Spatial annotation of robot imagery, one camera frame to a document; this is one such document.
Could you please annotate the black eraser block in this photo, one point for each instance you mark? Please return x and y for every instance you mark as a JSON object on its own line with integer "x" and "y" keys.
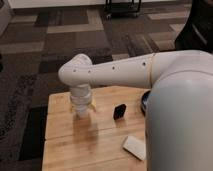
{"x": 119, "y": 111}

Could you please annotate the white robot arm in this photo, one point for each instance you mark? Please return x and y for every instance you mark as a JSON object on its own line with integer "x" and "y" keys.
{"x": 179, "y": 112}

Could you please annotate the black rolling cart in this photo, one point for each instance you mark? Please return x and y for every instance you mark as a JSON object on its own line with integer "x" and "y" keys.
{"x": 122, "y": 8}

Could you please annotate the black office chair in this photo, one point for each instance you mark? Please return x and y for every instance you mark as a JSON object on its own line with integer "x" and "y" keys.
{"x": 197, "y": 33}

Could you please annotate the white sponge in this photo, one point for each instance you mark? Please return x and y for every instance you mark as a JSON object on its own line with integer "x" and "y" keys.
{"x": 135, "y": 146}

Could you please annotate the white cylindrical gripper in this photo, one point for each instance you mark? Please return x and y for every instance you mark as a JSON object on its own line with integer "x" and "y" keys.
{"x": 81, "y": 98}

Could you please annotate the dark blue bowl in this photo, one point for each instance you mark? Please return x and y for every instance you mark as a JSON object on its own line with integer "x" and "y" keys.
{"x": 144, "y": 100}

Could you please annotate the white paper cup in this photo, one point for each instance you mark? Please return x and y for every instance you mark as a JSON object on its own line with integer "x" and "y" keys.
{"x": 83, "y": 114}

